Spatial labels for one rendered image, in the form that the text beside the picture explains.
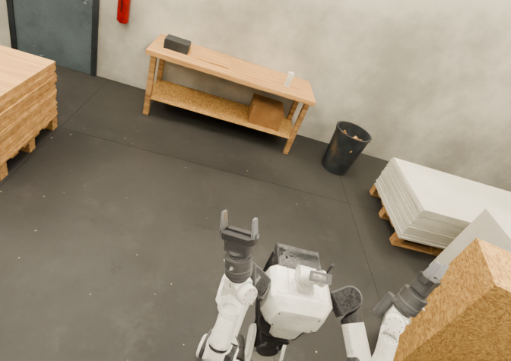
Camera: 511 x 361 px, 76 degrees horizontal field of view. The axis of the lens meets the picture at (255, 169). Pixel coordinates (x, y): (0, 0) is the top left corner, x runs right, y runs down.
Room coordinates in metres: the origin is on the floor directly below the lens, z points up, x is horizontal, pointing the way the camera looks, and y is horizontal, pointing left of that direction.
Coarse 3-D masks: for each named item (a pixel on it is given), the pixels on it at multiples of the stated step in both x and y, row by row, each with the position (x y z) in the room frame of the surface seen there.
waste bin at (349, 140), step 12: (336, 132) 4.30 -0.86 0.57; (348, 132) 4.61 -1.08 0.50; (360, 132) 4.57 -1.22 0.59; (336, 144) 4.22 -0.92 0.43; (348, 144) 4.15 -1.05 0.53; (360, 144) 4.17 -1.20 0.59; (324, 156) 4.37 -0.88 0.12; (336, 156) 4.18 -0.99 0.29; (348, 156) 4.16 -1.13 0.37; (336, 168) 4.18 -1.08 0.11; (348, 168) 4.26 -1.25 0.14
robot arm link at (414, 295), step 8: (416, 280) 0.85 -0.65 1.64; (424, 280) 0.83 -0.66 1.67; (432, 280) 0.84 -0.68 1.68; (408, 288) 0.85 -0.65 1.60; (416, 288) 0.83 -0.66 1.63; (424, 288) 0.82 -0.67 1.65; (432, 288) 0.85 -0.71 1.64; (400, 296) 0.83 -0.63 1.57; (408, 296) 0.82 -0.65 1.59; (416, 296) 0.82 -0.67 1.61; (424, 296) 0.82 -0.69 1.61; (408, 304) 0.80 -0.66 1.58; (416, 304) 0.80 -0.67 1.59; (424, 304) 0.81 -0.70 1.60
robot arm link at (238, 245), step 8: (224, 232) 0.72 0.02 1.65; (232, 232) 0.74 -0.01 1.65; (240, 232) 0.74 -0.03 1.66; (248, 232) 0.74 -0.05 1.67; (224, 240) 0.71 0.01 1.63; (232, 240) 0.70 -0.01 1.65; (240, 240) 0.70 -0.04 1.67; (248, 240) 0.69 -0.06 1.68; (256, 240) 0.72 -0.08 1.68; (224, 248) 0.70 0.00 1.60; (232, 248) 0.70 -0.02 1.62; (240, 248) 0.69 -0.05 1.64; (248, 248) 0.70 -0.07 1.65; (232, 256) 0.69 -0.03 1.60; (240, 256) 0.69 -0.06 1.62; (248, 256) 0.71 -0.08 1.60; (232, 264) 0.67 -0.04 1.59; (240, 264) 0.67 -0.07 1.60; (248, 264) 0.69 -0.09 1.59; (232, 272) 0.66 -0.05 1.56; (240, 272) 0.66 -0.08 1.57
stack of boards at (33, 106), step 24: (0, 48) 2.70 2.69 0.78; (0, 72) 2.32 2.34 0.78; (24, 72) 2.47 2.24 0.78; (48, 72) 2.73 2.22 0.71; (0, 96) 2.02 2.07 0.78; (24, 96) 2.33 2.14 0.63; (48, 96) 2.71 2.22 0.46; (0, 120) 1.98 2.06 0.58; (24, 120) 2.30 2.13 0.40; (48, 120) 2.69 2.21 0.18; (0, 144) 1.95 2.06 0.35; (24, 144) 2.27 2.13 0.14; (0, 168) 1.90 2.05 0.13
